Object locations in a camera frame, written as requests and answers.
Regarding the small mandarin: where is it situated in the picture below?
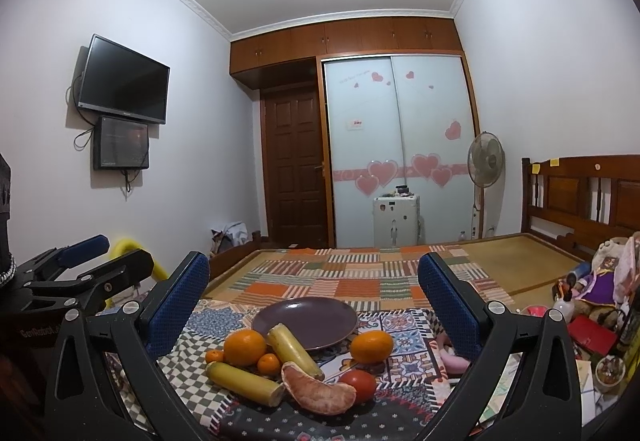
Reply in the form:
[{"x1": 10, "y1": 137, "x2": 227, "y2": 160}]
[
  {"x1": 256, "y1": 352, "x2": 281, "y2": 378},
  {"x1": 205, "y1": 349, "x2": 224, "y2": 363}
]

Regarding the red tomato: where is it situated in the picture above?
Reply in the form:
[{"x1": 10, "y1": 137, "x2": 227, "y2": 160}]
[{"x1": 338, "y1": 369, "x2": 378, "y2": 404}]

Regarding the yellow chair back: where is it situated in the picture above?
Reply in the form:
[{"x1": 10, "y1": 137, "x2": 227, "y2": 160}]
[{"x1": 105, "y1": 239, "x2": 168, "y2": 309}]

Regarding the pile of toys and clutter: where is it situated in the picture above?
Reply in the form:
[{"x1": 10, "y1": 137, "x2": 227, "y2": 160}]
[{"x1": 515, "y1": 233, "x2": 639, "y2": 423}]

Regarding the clothes pile by door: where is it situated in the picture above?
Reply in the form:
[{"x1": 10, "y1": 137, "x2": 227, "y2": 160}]
[{"x1": 210, "y1": 221, "x2": 250, "y2": 256}]

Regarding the patchwork patterned cloth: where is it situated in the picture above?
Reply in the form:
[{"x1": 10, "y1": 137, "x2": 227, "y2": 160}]
[{"x1": 106, "y1": 297, "x2": 524, "y2": 441}]

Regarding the large orange with sticker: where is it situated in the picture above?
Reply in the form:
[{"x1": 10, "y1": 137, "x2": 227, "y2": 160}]
[{"x1": 349, "y1": 331, "x2": 394, "y2": 365}]

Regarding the striped patchwork bed blanket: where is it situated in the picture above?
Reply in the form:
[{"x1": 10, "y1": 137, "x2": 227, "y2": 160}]
[{"x1": 206, "y1": 244, "x2": 513, "y2": 311}]

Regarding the dark purple plate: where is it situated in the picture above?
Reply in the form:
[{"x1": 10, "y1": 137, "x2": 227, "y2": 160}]
[{"x1": 252, "y1": 297, "x2": 358, "y2": 351}]

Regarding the white suitcase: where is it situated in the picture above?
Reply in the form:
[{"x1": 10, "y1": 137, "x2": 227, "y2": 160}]
[{"x1": 373, "y1": 186, "x2": 420, "y2": 248}]

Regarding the brown wooden door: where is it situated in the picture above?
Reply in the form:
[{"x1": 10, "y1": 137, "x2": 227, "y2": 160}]
[{"x1": 260, "y1": 85, "x2": 329, "y2": 248}]

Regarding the standing electric fan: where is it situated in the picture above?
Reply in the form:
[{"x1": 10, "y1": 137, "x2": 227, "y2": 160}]
[{"x1": 466, "y1": 131, "x2": 504, "y2": 239}]

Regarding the wardrobe with heart stickers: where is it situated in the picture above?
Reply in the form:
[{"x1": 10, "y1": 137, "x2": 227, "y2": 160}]
[{"x1": 230, "y1": 16, "x2": 480, "y2": 247}]

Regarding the small black wall monitor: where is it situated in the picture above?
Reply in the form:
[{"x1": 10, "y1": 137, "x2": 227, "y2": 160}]
[{"x1": 92, "y1": 116, "x2": 150, "y2": 170}]

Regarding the wall mounted black television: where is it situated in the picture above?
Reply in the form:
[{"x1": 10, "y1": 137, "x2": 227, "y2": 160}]
[{"x1": 75, "y1": 34, "x2": 170, "y2": 125}]

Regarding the wooden bed frame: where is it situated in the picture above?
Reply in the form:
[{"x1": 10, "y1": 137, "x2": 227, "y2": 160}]
[{"x1": 205, "y1": 155, "x2": 639, "y2": 308}]

